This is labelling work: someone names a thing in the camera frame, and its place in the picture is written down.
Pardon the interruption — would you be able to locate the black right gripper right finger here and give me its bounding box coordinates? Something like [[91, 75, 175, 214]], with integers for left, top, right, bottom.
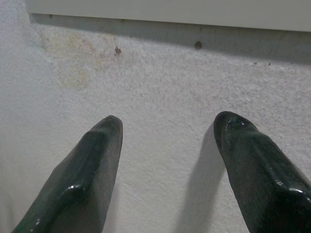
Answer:
[[213, 111, 311, 233]]

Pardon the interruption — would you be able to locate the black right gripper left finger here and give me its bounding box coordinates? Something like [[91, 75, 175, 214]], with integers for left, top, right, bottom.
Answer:
[[13, 115, 124, 233]]

